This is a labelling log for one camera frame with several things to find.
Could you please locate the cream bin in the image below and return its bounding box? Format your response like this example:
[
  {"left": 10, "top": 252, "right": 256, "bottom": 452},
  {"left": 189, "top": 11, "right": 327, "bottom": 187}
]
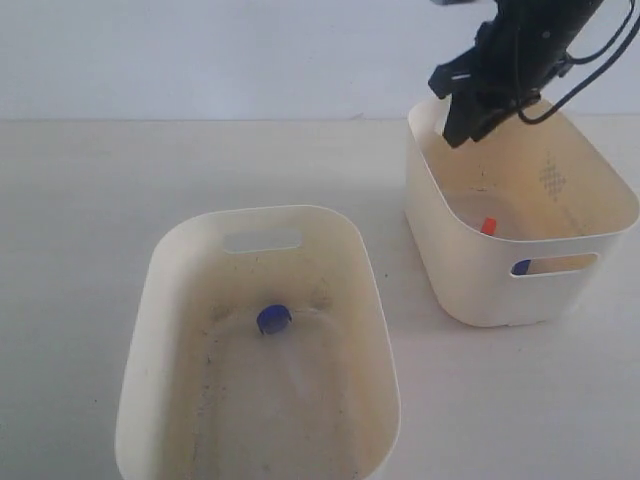
[
  {"left": 405, "top": 99, "right": 639, "bottom": 327},
  {"left": 114, "top": 205, "right": 401, "bottom": 479}
]

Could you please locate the black cable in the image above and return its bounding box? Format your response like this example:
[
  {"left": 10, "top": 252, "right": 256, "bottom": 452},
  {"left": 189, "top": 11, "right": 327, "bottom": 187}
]
[{"left": 517, "top": 0, "right": 640, "bottom": 125}]

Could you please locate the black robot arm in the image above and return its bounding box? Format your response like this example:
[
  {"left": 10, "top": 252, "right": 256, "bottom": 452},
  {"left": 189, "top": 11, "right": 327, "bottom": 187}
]
[{"left": 429, "top": 1, "right": 601, "bottom": 148}]

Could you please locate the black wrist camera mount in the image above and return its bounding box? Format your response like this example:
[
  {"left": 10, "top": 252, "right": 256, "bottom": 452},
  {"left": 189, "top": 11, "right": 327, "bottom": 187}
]
[{"left": 428, "top": 49, "right": 475, "bottom": 99}]

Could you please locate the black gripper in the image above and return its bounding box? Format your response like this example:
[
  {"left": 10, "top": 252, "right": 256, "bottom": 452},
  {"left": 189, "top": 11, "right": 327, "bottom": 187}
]
[{"left": 442, "top": 22, "right": 555, "bottom": 148}]

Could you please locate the orange-capped clear tube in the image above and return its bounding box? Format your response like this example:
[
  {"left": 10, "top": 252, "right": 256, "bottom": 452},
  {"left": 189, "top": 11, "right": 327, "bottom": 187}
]
[{"left": 481, "top": 217, "right": 497, "bottom": 236}]

